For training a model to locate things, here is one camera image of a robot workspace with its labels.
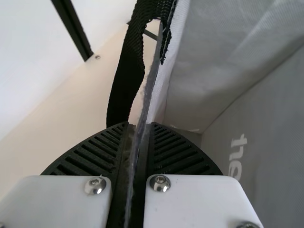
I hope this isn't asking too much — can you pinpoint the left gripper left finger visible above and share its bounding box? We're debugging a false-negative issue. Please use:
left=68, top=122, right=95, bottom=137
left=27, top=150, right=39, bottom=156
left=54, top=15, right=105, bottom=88
left=0, top=122, right=136, bottom=228

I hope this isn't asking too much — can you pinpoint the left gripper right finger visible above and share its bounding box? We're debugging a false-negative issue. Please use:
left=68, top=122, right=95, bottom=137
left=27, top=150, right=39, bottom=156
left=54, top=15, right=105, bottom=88
left=130, top=122, right=265, bottom=228

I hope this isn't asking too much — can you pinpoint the dark grey bag with straps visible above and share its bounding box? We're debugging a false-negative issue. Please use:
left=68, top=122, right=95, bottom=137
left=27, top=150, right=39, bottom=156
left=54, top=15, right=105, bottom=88
left=105, top=0, right=304, bottom=228

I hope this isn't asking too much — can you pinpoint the black post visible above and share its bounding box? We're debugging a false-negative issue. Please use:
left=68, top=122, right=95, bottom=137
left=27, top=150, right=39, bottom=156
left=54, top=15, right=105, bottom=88
left=50, top=0, right=94, bottom=63

